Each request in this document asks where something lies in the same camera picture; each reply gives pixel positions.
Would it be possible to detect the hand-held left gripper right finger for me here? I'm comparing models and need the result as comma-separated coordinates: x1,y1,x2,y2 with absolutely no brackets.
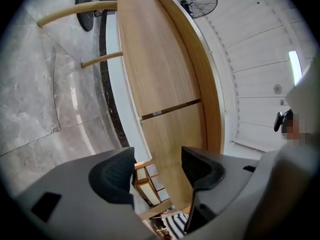
181,146,226,235

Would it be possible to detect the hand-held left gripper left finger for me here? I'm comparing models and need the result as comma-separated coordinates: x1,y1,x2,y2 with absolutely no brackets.
88,146,136,206

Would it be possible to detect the small wooden coffee table drawer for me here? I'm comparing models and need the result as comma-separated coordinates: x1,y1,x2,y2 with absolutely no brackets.
140,101,209,210

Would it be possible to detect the wooden coffee table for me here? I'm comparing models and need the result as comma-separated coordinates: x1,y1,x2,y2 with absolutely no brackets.
37,0,224,210

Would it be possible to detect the wide wooden drawer front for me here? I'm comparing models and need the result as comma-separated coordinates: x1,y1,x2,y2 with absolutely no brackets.
116,0,202,118

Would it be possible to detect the wooden lattice cabinet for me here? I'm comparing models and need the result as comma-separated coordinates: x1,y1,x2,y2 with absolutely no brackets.
134,158,174,208

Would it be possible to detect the black and white striped cushion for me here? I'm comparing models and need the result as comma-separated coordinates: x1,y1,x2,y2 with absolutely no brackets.
160,210,190,240

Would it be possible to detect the person's head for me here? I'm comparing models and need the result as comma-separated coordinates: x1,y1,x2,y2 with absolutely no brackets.
281,113,312,147

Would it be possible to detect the short wooden table leg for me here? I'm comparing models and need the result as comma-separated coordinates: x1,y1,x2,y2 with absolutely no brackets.
81,51,124,69

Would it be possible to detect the ceiling strip light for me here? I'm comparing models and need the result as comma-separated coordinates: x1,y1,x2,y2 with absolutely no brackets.
288,49,304,87

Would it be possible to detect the black standing fan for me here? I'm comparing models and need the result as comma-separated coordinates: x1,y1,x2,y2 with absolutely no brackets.
74,0,219,33

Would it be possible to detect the black head-worn camera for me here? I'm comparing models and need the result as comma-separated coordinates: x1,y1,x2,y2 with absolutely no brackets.
273,108,294,133

